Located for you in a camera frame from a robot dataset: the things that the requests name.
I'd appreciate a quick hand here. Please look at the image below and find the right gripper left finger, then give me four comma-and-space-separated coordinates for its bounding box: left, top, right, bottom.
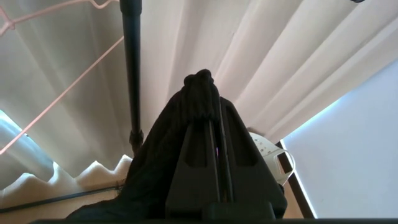
165, 120, 222, 218

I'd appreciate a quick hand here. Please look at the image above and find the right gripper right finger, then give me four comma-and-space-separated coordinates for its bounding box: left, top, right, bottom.
219, 96, 289, 218

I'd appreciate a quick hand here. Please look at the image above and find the black clothes rack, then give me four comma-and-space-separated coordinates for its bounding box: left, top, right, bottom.
0, 0, 366, 215

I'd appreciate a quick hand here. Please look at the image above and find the white laundry basket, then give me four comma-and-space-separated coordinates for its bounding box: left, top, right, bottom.
248, 132, 296, 187

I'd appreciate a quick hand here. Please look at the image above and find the black garment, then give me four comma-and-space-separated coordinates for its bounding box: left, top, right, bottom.
65, 68, 222, 220

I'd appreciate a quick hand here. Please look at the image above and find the pink clothes hanger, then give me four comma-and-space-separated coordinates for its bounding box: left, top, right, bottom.
0, 0, 125, 156

